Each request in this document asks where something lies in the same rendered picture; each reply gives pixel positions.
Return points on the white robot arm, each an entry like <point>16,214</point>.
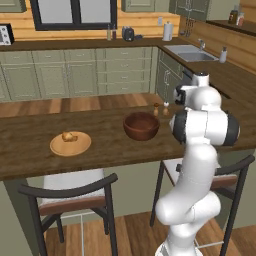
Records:
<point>196,186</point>

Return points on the black chair with white cushion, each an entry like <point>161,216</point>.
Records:
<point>73,190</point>
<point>230,181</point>

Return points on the brown pepper shaker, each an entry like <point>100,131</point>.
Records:
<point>156,110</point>

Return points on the white wall socket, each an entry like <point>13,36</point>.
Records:
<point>160,21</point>

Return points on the steel tap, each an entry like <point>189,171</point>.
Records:
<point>201,44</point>

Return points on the white soap dispenser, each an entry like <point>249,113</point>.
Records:
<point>223,56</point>

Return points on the black framed window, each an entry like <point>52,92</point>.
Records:
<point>73,13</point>

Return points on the white toaster oven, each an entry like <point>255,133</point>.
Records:
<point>5,34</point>

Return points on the round wooden plate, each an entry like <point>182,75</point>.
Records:
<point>70,148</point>

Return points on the steel sink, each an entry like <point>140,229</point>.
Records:
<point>191,53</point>

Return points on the green wall cupboard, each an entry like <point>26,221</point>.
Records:
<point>190,8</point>
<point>11,5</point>
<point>138,5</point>

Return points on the pale slim bottle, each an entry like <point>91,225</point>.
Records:
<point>109,33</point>

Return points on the white-topped salt shaker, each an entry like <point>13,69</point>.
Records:
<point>165,109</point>

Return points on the brown wooden bowl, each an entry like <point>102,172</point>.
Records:
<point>141,128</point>

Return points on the green cupboards under sink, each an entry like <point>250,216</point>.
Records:
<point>168,78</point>

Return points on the chicken drumstick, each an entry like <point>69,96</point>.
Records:
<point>68,136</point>

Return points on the dark dishwasher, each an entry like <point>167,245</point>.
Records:
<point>187,76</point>

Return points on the dark slim bottle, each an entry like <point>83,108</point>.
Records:
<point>114,33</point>

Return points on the dark bottle on shelf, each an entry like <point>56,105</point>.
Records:
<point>233,16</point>

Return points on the hanging kitchen tools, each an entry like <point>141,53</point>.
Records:
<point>187,27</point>

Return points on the pale jar with red label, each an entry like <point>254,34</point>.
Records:
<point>240,19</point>

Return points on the green base cupboard run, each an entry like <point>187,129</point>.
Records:
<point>76,73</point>

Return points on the white paper towel roll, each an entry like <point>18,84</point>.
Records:
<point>168,31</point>

